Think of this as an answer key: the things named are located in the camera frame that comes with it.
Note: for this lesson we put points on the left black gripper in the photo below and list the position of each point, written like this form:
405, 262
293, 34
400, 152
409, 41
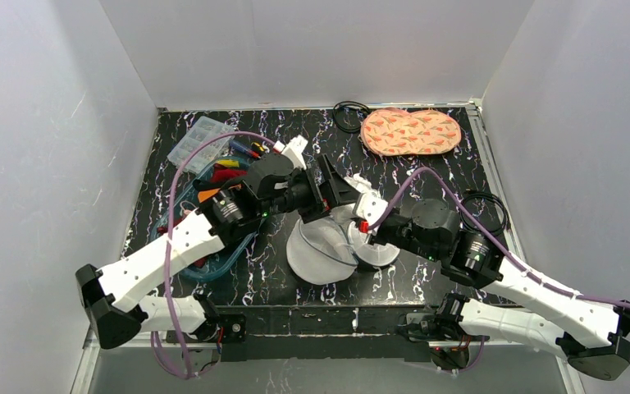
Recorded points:
321, 192

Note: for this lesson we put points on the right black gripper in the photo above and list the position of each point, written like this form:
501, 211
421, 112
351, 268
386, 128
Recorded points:
378, 234

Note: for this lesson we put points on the white mesh laundry basket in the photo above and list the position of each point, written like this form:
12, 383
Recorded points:
326, 251

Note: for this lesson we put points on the teal plastic bin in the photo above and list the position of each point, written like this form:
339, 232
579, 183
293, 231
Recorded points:
213, 266

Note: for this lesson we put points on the dark red bra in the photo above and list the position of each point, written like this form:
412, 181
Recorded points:
221, 174

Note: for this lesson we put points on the strawberry print mesh laundry bag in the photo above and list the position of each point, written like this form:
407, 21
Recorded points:
396, 132

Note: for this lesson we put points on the orange bra with black straps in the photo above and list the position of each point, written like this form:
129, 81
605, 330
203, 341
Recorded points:
205, 191

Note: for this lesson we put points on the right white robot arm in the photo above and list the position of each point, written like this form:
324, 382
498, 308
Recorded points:
592, 338

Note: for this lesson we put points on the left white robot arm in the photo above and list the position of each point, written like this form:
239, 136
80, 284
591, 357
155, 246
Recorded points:
116, 296

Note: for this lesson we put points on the clear plastic screw organizer box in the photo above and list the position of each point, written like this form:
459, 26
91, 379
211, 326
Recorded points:
201, 131

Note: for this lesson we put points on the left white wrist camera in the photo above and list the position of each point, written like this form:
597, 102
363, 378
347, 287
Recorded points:
293, 150

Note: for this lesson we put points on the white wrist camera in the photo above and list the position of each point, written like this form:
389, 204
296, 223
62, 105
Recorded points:
369, 209
293, 150

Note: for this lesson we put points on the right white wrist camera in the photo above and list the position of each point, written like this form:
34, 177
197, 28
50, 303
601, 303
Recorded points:
369, 209

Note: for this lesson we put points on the yellow handled screwdriver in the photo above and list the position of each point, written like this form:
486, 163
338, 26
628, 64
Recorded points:
234, 162

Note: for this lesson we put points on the blue red handled screwdriver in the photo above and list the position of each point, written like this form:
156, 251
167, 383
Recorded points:
243, 149

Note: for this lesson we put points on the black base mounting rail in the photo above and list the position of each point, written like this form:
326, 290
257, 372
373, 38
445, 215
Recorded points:
336, 332

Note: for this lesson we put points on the aluminium frame rail right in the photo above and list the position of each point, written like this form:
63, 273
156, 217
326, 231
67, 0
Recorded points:
479, 133

